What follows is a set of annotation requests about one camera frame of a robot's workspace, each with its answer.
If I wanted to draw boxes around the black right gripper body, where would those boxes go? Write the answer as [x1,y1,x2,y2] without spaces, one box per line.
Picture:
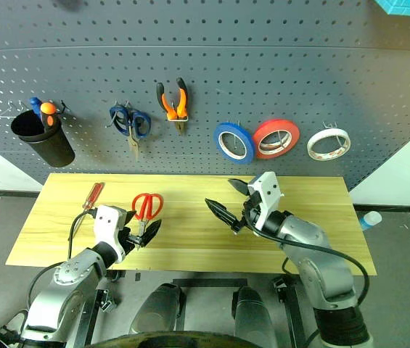
[241,191,262,229]

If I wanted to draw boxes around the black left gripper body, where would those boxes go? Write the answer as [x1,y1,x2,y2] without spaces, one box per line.
[119,217,144,254]

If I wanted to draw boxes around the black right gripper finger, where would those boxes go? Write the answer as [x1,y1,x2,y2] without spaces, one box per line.
[204,198,244,233]
[228,178,252,199]

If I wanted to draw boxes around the white tape roll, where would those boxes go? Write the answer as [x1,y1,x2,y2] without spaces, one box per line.
[306,128,352,162]

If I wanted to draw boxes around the orange-handled needle-nose pliers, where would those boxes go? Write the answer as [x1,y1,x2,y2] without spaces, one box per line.
[155,77,190,136]

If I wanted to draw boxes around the dark grey pegboard wall panel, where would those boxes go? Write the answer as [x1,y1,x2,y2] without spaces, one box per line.
[0,0,410,193]

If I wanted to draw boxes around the blue tape roll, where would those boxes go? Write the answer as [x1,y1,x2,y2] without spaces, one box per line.
[213,122,256,165]

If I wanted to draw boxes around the black table crossbar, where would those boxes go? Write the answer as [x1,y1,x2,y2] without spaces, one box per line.
[171,278,249,289]

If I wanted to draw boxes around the red tape roll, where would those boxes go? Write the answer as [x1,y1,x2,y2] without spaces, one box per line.
[251,118,300,160]

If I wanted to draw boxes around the dark rounded shape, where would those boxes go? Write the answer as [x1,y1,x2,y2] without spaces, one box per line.
[128,283,187,334]
[231,286,278,345]

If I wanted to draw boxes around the black cup holder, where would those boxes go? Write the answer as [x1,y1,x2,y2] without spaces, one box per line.
[10,109,76,168]

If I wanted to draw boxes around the dark round disc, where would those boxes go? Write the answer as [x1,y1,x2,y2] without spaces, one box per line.
[88,329,263,348]

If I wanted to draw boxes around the clear plastic bottle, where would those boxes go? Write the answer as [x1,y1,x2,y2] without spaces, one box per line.
[358,210,383,232]

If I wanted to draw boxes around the orange and black screwdriver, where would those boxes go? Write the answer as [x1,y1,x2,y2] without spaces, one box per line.
[39,102,57,133]

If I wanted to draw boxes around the blue brick-pattern foam block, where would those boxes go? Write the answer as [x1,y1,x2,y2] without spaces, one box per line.
[374,0,410,18]

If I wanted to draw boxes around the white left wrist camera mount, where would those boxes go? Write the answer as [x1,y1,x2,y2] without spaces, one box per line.
[93,204,128,264]

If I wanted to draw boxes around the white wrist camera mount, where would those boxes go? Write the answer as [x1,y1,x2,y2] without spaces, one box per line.
[247,171,285,231]
[93,204,128,264]

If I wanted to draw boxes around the red-handled scissors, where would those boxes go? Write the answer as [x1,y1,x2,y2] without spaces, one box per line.
[131,193,164,251]

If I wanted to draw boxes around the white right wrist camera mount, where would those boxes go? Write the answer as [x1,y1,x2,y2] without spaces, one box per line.
[247,171,285,231]

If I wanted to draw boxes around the red-handled screwdriver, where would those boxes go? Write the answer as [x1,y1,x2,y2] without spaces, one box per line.
[70,182,106,236]

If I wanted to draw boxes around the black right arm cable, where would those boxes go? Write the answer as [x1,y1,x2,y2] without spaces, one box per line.
[244,213,371,309]

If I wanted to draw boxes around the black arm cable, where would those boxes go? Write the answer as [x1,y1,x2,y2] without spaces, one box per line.
[26,210,99,309]
[244,213,371,309]

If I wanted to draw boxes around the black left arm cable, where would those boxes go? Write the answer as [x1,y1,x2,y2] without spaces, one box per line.
[26,210,99,309]

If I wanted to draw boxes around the blue-handled scissors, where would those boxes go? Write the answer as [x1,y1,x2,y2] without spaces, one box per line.
[109,104,152,160]

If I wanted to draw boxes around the blue-handled screwdriver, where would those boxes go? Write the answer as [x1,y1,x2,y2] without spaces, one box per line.
[29,96,43,117]

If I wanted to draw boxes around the wire triangle peg hook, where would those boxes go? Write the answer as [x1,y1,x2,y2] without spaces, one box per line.
[0,101,28,120]

